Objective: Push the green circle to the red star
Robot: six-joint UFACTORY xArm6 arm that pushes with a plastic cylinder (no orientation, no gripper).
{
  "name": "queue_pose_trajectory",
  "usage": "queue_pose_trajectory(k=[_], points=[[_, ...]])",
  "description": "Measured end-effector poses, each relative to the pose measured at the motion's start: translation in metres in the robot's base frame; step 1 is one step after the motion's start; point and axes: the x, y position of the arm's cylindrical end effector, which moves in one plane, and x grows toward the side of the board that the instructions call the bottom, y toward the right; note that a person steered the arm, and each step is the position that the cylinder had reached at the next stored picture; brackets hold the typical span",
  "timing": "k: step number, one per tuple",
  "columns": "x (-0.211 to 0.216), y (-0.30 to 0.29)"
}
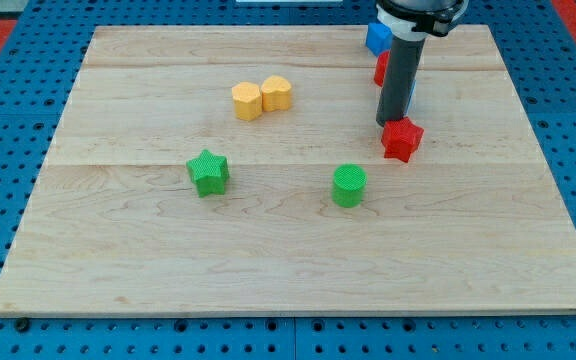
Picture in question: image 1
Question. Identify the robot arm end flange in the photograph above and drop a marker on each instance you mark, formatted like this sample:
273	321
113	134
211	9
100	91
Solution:
414	20

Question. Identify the green star block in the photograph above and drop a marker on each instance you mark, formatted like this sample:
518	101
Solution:
209	173

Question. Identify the red star block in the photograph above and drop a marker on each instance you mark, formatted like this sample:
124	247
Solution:
401	138

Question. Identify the light wooden board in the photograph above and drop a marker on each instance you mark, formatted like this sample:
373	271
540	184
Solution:
473	224

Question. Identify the green cylinder block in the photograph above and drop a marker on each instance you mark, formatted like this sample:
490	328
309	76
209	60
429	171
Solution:
349	181

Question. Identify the yellow heart block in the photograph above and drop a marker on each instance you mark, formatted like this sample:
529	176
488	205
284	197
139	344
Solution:
276	94

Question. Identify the yellow pentagon block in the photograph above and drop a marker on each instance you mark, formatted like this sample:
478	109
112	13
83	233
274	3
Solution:
247	101

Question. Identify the blue block behind rod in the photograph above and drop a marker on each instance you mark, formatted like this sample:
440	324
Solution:
410	96

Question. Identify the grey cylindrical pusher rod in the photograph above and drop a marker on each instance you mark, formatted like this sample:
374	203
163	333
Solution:
400	73

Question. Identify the red block behind rod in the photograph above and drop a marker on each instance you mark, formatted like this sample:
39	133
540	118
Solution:
380	68

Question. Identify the blue cube block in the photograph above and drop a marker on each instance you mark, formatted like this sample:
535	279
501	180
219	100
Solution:
378	38

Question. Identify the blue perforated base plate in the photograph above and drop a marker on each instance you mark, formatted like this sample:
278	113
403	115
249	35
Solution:
44	45

